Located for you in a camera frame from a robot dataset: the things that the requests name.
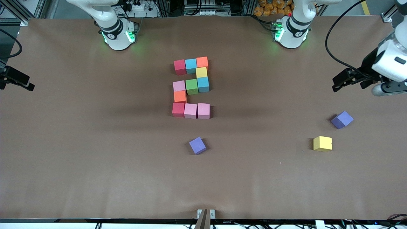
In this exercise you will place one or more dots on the white equipment rack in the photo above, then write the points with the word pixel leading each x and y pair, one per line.
pixel 203 12

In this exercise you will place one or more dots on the pink foam cube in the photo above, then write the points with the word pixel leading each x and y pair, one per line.
pixel 179 86
pixel 203 110
pixel 190 110

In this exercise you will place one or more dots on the orange foam cube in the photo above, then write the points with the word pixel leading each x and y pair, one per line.
pixel 202 62
pixel 180 96

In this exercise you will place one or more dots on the blue foam cube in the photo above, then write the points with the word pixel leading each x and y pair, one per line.
pixel 203 84
pixel 190 65

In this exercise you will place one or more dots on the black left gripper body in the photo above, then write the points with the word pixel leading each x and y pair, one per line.
pixel 369 66

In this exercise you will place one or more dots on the purple foam cube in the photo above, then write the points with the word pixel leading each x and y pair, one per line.
pixel 342 120
pixel 197 146

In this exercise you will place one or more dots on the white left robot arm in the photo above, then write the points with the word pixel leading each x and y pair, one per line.
pixel 291 38

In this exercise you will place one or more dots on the green foam cube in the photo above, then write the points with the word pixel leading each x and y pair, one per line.
pixel 191 87

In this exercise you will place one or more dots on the white plastic box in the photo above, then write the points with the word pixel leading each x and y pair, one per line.
pixel 319 225

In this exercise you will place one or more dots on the orange fruit net bag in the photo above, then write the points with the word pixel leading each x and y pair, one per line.
pixel 270 8

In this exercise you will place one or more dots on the yellow foam cube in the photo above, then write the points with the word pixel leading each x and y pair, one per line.
pixel 322 143
pixel 201 72

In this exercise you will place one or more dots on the metal table edge bracket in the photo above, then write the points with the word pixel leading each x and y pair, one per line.
pixel 199 213

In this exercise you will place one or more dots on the white power strip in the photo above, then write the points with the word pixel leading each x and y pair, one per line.
pixel 140 8

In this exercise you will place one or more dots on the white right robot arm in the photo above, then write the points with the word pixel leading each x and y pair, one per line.
pixel 116 38

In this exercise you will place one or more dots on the red foam cube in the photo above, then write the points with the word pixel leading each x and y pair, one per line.
pixel 180 67
pixel 178 109

